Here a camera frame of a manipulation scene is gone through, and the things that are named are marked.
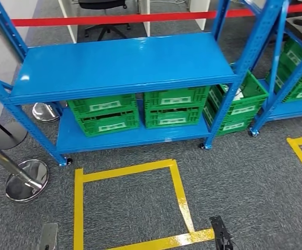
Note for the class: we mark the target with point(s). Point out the white desk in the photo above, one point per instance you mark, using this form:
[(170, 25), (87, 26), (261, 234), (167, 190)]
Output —
[(200, 13), (69, 20)]

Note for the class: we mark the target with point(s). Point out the white plastic part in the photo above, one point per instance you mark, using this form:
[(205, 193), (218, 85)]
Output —
[(238, 94)]

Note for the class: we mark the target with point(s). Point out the chrome stanchion with round base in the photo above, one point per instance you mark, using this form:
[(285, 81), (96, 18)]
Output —
[(29, 183), (45, 112)]

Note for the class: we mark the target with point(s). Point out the black post stanchion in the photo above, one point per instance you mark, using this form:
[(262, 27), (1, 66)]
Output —
[(10, 138)]

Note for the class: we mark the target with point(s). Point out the blue metal shelf rack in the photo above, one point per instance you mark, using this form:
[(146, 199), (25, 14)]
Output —
[(291, 108), (114, 65)]

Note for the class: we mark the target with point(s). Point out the long red barrier belt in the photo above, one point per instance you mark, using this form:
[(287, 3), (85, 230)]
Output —
[(114, 19)]

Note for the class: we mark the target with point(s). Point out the black office chair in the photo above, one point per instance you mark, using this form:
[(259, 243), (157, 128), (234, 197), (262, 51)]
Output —
[(101, 3)]

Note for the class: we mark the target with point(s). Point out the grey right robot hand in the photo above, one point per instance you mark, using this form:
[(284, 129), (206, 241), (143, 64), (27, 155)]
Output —
[(221, 236)]

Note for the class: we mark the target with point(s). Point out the black foam tray with holes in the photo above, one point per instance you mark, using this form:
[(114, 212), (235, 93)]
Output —
[(291, 31)]

